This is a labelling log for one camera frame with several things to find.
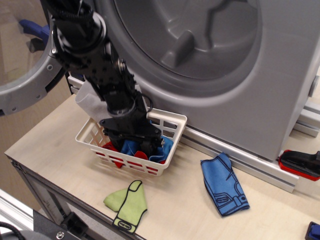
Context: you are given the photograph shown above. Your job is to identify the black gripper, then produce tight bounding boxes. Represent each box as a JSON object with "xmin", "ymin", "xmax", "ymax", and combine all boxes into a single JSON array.
[{"xmin": 99, "ymin": 98, "xmax": 164, "ymax": 160}]

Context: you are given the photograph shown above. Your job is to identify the blue felt cloth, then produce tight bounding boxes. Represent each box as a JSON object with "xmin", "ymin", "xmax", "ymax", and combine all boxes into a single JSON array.
[{"xmin": 120, "ymin": 136, "xmax": 173, "ymax": 164}]

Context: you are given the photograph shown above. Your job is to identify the red felt cloth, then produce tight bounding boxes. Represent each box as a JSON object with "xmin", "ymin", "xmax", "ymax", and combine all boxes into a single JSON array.
[{"xmin": 95, "ymin": 141, "xmax": 170, "ymax": 177}]

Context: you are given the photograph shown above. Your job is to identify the grey felt cloth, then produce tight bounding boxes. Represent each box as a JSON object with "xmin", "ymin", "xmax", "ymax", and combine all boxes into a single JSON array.
[{"xmin": 75, "ymin": 81, "xmax": 112, "ymax": 124}]

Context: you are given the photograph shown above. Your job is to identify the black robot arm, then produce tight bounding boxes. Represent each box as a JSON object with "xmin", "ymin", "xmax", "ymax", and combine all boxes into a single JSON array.
[{"xmin": 43, "ymin": 0, "xmax": 164, "ymax": 157}]

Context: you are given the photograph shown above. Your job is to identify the white plastic laundry basket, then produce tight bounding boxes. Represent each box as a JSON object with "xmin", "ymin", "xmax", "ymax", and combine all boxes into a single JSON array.
[{"xmin": 75, "ymin": 108, "xmax": 187, "ymax": 165}]

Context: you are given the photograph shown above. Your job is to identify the grey round machine door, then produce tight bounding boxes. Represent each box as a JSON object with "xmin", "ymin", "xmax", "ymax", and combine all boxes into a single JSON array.
[{"xmin": 0, "ymin": 0, "xmax": 65, "ymax": 117}]

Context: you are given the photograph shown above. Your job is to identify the grey toy washing machine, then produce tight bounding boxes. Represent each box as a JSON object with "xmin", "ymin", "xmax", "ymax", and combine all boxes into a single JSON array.
[{"xmin": 93, "ymin": 0, "xmax": 320, "ymax": 160}]

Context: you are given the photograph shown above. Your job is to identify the green felt shirt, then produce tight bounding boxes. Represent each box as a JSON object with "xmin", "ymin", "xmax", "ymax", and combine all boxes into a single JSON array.
[{"xmin": 103, "ymin": 180, "xmax": 148, "ymax": 235}]

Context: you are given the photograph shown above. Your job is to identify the blue felt jeans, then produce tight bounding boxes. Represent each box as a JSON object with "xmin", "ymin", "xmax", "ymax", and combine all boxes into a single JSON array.
[{"xmin": 200, "ymin": 153, "xmax": 250, "ymax": 217}]

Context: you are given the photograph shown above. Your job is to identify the blue clamp behind door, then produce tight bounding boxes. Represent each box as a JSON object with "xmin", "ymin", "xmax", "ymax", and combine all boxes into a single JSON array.
[{"xmin": 19, "ymin": 19, "xmax": 50, "ymax": 40}]

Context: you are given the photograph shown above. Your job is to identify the red black clamp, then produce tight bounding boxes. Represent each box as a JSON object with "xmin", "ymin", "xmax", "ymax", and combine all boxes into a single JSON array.
[{"xmin": 278, "ymin": 150, "xmax": 320, "ymax": 181}]

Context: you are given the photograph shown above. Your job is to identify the blue black clamp corner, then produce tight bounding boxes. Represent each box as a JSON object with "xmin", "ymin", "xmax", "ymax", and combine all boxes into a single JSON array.
[{"xmin": 304, "ymin": 221, "xmax": 320, "ymax": 240}]

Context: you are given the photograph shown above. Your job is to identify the aluminium table frame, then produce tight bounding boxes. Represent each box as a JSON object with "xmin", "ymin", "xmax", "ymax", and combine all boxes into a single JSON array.
[{"xmin": 9, "ymin": 158, "xmax": 143, "ymax": 240}]

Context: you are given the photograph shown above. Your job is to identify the black metal base plate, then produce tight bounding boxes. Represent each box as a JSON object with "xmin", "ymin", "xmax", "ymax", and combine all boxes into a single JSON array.
[{"xmin": 33, "ymin": 210, "xmax": 89, "ymax": 240}]

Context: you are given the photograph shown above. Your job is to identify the black cable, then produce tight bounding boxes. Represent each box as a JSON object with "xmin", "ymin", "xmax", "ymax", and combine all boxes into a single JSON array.
[{"xmin": 0, "ymin": 221, "xmax": 25, "ymax": 240}]

